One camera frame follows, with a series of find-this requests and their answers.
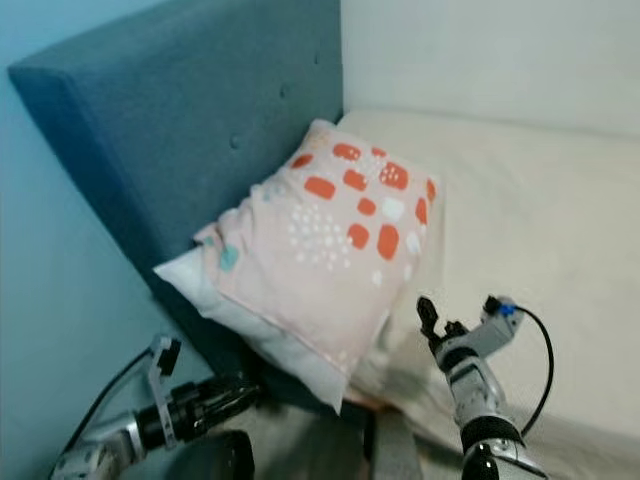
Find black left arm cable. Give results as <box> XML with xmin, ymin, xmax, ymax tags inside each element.
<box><xmin>60</xmin><ymin>345</ymin><xmax>156</xmax><ymax>461</ymax></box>

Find pink pillow orange spots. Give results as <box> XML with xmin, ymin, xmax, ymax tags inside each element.
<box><xmin>154</xmin><ymin>118</ymin><xmax>440</xmax><ymax>414</ymax></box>

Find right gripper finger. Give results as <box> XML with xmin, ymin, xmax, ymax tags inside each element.
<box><xmin>417</xmin><ymin>296</ymin><xmax>447</xmax><ymax>343</ymax></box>

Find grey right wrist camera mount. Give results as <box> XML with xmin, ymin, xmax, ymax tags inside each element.
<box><xmin>468</xmin><ymin>295</ymin><xmax>521</xmax><ymax>359</ymax></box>

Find blue upholstered headboard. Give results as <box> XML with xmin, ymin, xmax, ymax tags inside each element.
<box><xmin>8</xmin><ymin>0</ymin><xmax>344</xmax><ymax>411</ymax></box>

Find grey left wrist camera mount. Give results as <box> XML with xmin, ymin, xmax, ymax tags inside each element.
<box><xmin>145</xmin><ymin>335</ymin><xmax>184</xmax><ymax>403</ymax></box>

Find cream sheeted bed mattress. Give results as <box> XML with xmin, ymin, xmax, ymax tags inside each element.
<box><xmin>340</xmin><ymin>107</ymin><xmax>640</xmax><ymax>476</ymax></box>

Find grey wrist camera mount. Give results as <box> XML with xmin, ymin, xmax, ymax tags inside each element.
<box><xmin>145</xmin><ymin>335</ymin><xmax>184</xmax><ymax>403</ymax></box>
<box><xmin>468</xmin><ymin>295</ymin><xmax>521</xmax><ymax>359</ymax></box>

